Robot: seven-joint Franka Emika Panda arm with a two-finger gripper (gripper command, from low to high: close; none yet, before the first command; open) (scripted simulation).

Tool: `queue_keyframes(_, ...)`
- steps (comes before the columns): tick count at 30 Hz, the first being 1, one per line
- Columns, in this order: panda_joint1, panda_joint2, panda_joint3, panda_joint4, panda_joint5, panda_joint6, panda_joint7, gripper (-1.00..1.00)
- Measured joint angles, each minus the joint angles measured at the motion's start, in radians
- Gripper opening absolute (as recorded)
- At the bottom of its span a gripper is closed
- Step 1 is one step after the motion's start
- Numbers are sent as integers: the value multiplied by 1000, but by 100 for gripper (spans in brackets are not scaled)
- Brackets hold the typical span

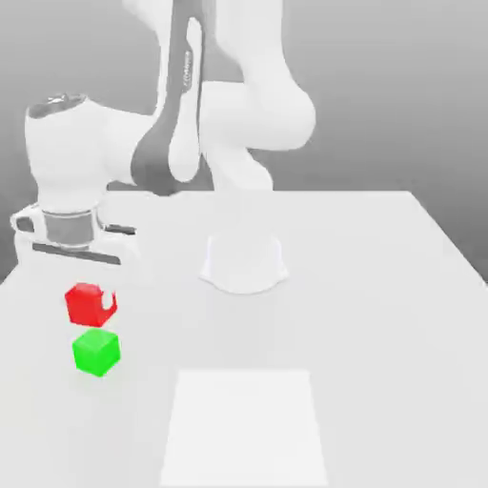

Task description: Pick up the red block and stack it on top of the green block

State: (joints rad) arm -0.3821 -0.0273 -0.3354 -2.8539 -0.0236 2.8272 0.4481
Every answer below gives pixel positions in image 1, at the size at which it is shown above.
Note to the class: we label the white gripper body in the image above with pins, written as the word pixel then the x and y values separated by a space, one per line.
pixel 76 254

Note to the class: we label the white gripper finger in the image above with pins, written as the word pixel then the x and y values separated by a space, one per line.
pixel 108 299

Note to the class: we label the small red cube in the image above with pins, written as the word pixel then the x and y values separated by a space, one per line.
pixel 85 305

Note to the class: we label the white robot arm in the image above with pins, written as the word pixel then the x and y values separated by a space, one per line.
pixel 263 114

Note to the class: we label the small green cube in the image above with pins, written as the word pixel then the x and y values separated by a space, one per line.
pixel 95 352

